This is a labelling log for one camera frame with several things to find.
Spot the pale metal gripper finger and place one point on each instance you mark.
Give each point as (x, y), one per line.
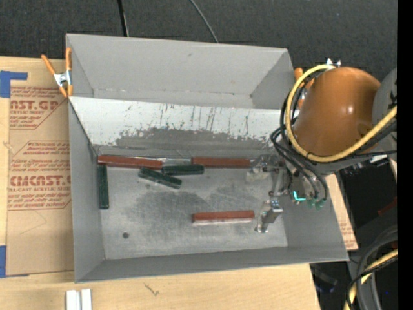
(268, 216)
(256, 174)

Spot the red-brown flat block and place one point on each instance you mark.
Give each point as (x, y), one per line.
(221, 162)
(222, 216)
(129, 161)

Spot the dark green flat block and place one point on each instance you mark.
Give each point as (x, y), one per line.
(103, 187)
(159, 178)
(183, 169)

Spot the grey metal bin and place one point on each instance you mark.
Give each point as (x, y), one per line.
(180, 212)

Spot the brown cardboard board red print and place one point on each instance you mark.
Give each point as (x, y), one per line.
(38, 224)

